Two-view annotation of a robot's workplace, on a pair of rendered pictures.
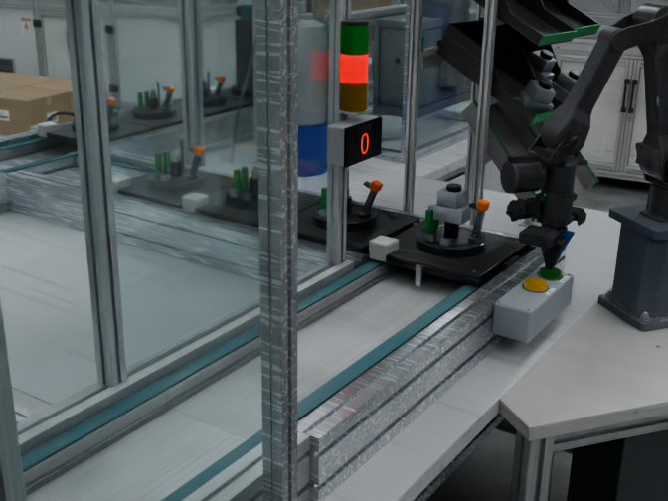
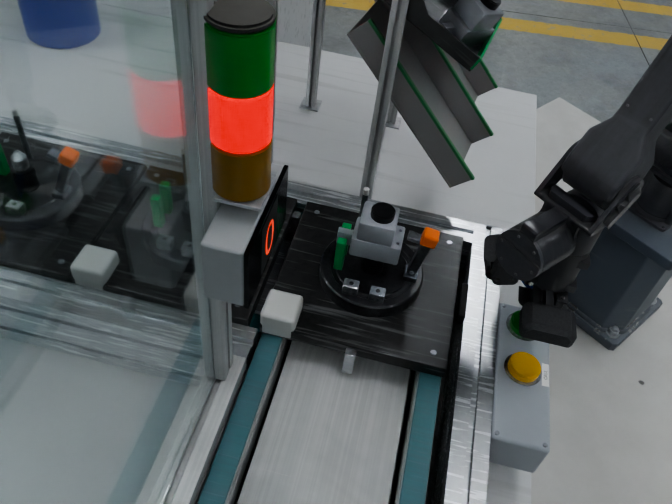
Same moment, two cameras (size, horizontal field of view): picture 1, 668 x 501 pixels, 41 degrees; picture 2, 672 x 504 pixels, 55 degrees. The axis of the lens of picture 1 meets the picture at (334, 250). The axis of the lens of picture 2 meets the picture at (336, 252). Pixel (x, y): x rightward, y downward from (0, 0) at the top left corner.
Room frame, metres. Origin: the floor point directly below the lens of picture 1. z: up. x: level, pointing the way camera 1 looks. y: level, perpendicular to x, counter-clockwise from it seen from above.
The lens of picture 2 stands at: (1.19, 0.08, 1.63)
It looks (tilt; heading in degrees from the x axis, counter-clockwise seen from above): 47 degrees down; 333
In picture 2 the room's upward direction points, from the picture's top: 8 degrees clockwise
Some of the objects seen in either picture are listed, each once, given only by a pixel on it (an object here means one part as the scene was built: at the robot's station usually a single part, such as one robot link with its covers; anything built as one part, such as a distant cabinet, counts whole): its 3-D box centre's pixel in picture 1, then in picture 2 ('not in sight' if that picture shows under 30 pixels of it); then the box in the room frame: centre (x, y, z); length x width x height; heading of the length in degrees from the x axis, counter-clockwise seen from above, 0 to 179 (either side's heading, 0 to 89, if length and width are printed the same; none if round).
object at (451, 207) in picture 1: (448, 201); (371, 228); (1.70, -0.22, 1.06); 0.08 x 0.04 x 0.07; 57
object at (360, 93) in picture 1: (353, 95); (240, 160); (1.60, -0.03, 1.28); 0.05 x 0.05 x 0.05
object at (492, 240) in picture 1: (449, 250); (369, 280); (1.69, -0.23, 0.96); 0.24 x 0.24 x 0.02; 56
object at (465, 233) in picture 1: (450, 241); (371, 271); (1.69, -0.23, 0.98); 0.14 x 0.14 x 0.02
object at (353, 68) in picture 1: (353, 68); (240, 109); (1.60, -0.03, 1.33); 0.05 x 0.05 x 0.05
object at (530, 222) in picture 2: (540, 159); (564, 217); (1.55, -0.36, 1.19); 0.12 x 0.08 x 0.11; 106
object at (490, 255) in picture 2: (526, 206); (511, 256); (1.58, -0.35, 1.09); 0.07 x 0.07 x 0.06; 58
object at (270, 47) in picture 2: (354, 38); (239, 50); (1.60, -0.03, 1.38); 0.05 x 0.05 x 0.05
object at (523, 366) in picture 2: (535, 286); (523, 368); (1.50, -0.37, 0.96); 0.04 x 0.04 x 0.02
